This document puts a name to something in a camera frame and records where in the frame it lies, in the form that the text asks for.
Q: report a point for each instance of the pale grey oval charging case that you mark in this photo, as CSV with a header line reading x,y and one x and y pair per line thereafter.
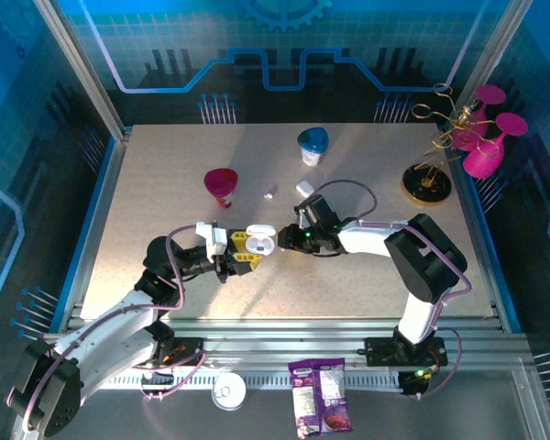
x,y
259,229

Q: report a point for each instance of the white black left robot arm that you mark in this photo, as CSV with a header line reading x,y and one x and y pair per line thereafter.
x,y
105,339

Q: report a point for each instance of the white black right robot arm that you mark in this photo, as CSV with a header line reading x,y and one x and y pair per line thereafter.
x,y
421,256

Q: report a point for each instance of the red lidded plastic cup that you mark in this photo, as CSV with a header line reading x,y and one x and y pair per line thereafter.
x,y
220,181

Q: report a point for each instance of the blue lidded white cup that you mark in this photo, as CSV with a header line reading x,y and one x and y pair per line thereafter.
x,y
312,139

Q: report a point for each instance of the white round lid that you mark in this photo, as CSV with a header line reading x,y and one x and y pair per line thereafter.
x,y
229,392

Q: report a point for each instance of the purple snack bag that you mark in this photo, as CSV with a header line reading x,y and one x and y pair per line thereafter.
x,y
318,394

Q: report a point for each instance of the pink wine glass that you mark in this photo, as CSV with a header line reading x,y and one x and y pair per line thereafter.
x,y
490,95
481,162

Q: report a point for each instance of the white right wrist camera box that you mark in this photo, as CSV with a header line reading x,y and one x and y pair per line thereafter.
x,y
299,221

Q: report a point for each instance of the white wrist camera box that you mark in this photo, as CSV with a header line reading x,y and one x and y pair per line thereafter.
x,y
213,238
299,221

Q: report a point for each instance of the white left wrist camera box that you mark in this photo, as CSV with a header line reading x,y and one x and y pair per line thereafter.
x,y
213,238

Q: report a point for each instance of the long aluminium frame rail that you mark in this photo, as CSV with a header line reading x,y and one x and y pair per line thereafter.
x,y
275,339

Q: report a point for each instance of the aluminium table side rail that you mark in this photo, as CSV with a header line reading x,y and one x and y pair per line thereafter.
x,y
462,188
110,183

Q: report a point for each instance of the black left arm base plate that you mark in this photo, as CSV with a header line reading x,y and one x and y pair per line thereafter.
x,y
192,346

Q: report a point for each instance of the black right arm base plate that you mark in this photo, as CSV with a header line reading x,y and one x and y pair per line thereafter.
x,y
380,353

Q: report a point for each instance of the aluminium frame post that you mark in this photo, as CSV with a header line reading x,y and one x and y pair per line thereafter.
x,y
86,69
495,46

